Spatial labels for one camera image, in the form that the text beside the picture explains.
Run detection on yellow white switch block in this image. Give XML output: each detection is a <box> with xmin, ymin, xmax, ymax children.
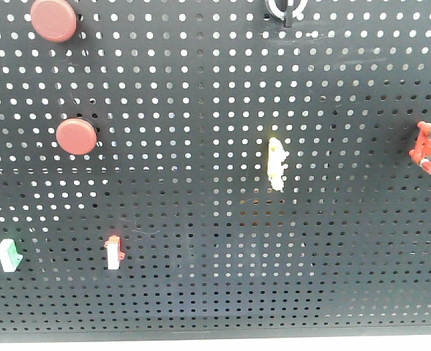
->
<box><xmin>267</xmin><ymin>137</ymin><xmax>290</xmax><ymax>192</ymax></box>

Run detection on red contact block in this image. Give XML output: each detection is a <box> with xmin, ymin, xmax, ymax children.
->
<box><xmin>408</xmin><ymin>121</ymin><xmax>431</xmax><ymax>175</ymax></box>

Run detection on lower red mushroom button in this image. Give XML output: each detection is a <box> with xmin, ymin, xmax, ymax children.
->
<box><xmin>56</xmin><ymin>118</ymin><xmax>97</xmax><ymax>155</ymax></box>

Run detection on red white switch block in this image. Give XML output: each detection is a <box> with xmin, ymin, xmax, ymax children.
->
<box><xmin>104</xmin><ymin>235</ymin><xmax>125</xmax><ymax>271</ymax></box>

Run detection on red mushroom button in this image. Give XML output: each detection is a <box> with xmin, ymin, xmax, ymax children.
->
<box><xmin>56</xmin><ymin>118</ymin><xmax>97</xmax><ymax>155</ymax></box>
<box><xmin>30</xmin><ymin>0</ymin><xmax>77</xmax><ymax>42</ymax></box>

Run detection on black perforated pegboard panel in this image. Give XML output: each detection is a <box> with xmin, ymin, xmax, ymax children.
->
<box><xmin>0</xmin><ymin>1</ymin><xmax>431</xmax><ymax>341</ymax></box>

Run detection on green white switch block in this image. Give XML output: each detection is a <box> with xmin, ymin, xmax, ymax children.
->
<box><xmin>0</xmin><ymin>238</ymin><xmax>23</xmax><ymax>273</ymax></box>

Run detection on upper red mushroom button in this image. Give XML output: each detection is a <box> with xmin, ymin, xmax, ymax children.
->
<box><xmin>30</xmin><ymin>0</ymin><xmax>77</xmax><ymax>42</ymax></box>

